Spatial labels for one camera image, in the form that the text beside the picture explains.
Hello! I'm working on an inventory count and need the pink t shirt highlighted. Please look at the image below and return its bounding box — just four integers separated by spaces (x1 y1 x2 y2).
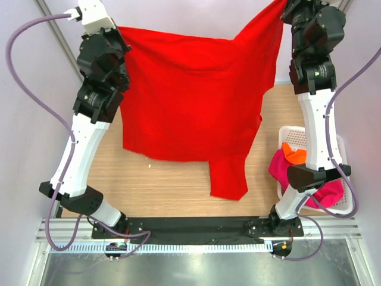
268 148 345 209

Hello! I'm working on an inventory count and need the frame post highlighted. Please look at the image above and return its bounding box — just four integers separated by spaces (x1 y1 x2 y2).
33 0 83 82
337 0 354 13

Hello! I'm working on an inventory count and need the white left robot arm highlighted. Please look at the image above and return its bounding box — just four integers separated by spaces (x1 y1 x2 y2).
39 28 130 238

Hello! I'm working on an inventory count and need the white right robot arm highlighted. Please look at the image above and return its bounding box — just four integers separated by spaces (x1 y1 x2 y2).
268 1 351 236

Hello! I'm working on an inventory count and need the white slotted cable duct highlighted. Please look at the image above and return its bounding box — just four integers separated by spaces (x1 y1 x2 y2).
63 241 273 254

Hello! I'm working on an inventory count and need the white perforated laundry basket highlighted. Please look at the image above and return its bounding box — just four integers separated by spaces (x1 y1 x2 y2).
277 125 355 215

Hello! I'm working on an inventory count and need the right rear frame post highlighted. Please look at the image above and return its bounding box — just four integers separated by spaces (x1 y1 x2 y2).
337 0 354 13

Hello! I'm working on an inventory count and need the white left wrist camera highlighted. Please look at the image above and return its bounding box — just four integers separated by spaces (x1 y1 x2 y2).
64 0 117 36

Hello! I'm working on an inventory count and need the red t shirt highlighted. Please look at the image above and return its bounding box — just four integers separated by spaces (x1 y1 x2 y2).
120 1 286 201

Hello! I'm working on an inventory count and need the left rear frame post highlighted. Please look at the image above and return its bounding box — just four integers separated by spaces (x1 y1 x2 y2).
33 0 83 82

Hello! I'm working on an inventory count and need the orange t shirt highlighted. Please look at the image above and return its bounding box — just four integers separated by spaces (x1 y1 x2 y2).
282 142 307 165

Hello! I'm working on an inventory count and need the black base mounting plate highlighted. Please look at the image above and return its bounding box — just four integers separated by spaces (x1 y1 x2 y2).
90 216 305 245

